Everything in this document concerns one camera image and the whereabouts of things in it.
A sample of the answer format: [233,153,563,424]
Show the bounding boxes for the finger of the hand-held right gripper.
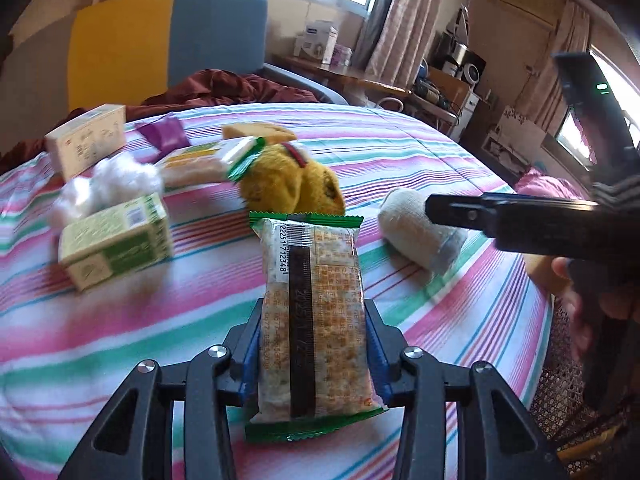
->
[425,192,501,242]

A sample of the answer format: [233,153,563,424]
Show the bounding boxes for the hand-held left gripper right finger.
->
[362,299,571,480]

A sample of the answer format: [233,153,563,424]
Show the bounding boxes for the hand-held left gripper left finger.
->
[60,299,264,480]

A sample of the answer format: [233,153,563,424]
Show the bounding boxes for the white sock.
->
[377,187,469,284]

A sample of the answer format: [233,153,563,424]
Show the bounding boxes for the green-edged cracker packet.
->
[244,211,390,443]

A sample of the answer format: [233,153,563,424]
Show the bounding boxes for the yellow-print cracker packet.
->
[156,136,267,187]

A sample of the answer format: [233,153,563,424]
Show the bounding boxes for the person's right hand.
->
[550,257,640,361]

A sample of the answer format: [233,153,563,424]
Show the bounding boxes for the pink cloth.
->
[514,167,593,202]

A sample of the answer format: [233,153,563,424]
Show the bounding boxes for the white floral cabinet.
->
[480,105,547,173]

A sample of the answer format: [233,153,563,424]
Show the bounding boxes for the white metal chair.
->
[376,94,462,135]

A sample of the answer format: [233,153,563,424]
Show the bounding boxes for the silver kettle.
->
[449,42,471,77]

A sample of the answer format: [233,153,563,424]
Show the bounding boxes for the rattan chair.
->
[529,290,640,467]

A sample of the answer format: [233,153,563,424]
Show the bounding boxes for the green cardboard box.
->
[58,192,174,294]

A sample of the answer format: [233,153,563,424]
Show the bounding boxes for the yellow plush toy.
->
[239,142,347,216]

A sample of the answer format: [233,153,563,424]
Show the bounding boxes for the wooden desk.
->
[272,54,412,106]

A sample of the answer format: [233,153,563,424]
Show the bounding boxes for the white cotton wad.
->
[49,154,162,231]

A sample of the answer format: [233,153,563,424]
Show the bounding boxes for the white carton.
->
[292,20,339,64]

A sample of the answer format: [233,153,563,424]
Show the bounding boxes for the purple snack packet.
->
[137,115,189,162]

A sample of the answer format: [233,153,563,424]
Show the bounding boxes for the dark red blanket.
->
[0,67,321,173]

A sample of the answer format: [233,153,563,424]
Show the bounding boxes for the cream cardboard box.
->
[44,104,127,182]

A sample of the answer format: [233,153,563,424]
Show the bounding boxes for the grey yellow blue headboard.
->
[66,0,351,111]

